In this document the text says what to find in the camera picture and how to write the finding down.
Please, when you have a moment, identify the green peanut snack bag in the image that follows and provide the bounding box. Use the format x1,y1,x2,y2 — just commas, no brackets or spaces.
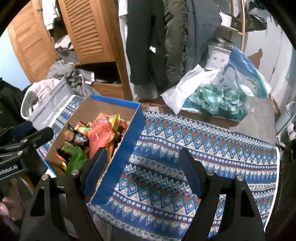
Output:
61,141,89,174

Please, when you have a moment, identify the orange popcorn snack bag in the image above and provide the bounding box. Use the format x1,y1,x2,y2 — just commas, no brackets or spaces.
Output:
74,121,90,135

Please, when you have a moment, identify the red orange snack bag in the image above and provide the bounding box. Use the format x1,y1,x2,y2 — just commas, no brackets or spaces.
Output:
87,113,115,159

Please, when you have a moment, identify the black snack bag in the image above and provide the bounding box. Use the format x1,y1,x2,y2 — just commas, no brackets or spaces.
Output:
57,148,71,163

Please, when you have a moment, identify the orange brown chip bag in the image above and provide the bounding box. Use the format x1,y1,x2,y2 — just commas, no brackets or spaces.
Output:
65,124,75,142

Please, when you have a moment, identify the teal snack bag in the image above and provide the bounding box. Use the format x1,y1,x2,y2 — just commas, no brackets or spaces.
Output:
72,133,89,146

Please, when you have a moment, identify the person's left hand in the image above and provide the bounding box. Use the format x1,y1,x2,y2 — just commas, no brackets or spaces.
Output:
1,178,24,221

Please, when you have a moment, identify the grey printed tote bag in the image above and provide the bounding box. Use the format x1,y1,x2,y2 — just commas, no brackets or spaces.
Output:
21,78,74,130

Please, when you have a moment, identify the blue patterned tablecloth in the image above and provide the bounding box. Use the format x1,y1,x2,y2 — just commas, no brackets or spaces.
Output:
38,95,280,240

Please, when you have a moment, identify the blue cardboard box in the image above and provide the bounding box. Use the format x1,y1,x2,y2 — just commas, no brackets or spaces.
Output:
43,95,145,206

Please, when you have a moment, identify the shoe rack with shoes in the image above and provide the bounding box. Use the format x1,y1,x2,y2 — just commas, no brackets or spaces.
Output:
275,101,295,148

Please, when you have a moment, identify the grey clothes pile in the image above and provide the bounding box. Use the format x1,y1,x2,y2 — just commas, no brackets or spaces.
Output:
47,35,100,97

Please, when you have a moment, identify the teal checkered cloth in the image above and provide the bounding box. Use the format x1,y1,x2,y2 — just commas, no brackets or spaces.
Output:
183,84,247,121

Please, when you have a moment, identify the blue white plastic bag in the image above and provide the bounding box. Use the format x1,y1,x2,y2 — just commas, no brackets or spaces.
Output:
219,47,271,99

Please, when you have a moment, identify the black hanging coat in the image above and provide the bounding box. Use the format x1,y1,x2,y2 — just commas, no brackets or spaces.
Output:
126,1,167,87

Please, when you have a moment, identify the grey blue hanging jacket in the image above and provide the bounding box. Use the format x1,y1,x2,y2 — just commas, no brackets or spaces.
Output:
185,0,222,72

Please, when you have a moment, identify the olive hanging jacket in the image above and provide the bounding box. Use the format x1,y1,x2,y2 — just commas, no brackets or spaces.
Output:
163,1,188,87

